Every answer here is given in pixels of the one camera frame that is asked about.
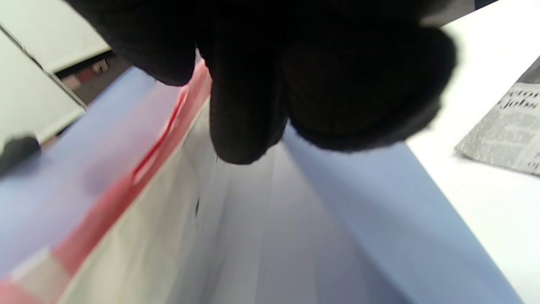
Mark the person's right hand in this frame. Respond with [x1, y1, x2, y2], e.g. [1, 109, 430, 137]
[63, 0, 498, 165]

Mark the person's left hand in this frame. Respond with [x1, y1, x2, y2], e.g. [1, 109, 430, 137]
[0, 136, 42, 174]

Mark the white printed form sheet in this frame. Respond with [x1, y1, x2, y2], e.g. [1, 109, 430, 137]
[57, 99, 237, 304]

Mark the blue accordion folder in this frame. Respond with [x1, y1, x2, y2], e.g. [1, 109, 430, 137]
[0, 63, 524, 304]

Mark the small newspaper leaflet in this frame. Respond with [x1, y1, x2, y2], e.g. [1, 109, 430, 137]
[454, 57, 540, 176]

